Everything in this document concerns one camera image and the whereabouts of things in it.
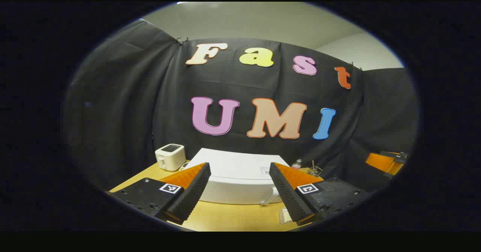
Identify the black backdrop cloth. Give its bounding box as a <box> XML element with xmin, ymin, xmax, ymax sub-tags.
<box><xmin>64</xmin><ymin>19</ymin><xmax>419</xmax><ymax>192</ymax></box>

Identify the white microwave oven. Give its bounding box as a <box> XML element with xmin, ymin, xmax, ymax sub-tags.
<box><xmin>187</xmin><ymin>148</ymin><xmax>292</xmax><ymax>206</ymax></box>

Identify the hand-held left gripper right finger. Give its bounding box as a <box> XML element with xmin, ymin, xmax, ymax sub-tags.
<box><xmin>269</xmin><ymin>162</ymin><xmax>372</xmax><ymax>226</ymax></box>

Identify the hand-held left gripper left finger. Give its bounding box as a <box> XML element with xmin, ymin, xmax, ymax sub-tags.
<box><xmin>109</xmin><ymin>162</ymin><xmax>212</xmax><ymax>225</ymax></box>

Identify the white toaster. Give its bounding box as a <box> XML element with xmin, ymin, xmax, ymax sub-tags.
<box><xmin>155</xmin><ymin>143</ymin><xmax>186</xmax><ymax>171</ymax></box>

